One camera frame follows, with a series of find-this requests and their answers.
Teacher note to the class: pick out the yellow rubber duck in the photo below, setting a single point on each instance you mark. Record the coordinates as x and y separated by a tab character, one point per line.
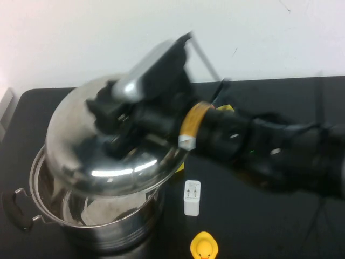
203	245

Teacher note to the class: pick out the stainless steel stock pot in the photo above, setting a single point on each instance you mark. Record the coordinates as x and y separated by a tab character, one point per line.
107	229

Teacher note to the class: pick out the grey metal bracket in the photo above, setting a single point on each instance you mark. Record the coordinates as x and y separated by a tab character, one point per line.
6	113

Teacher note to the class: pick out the white usb wall charger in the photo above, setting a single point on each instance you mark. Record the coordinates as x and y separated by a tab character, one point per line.
192	199

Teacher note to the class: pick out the stainless steel pot lid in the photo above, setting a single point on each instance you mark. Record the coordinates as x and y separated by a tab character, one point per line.
81	151

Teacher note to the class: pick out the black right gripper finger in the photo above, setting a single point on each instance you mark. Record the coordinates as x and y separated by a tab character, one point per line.
107	110
122	145

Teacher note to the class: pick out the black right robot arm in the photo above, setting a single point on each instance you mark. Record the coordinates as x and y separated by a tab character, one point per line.
221	135

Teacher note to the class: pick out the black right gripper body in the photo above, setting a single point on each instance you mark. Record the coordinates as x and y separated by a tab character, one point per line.
159	121

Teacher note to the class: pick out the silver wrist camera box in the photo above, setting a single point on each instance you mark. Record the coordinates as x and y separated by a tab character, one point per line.
151	70

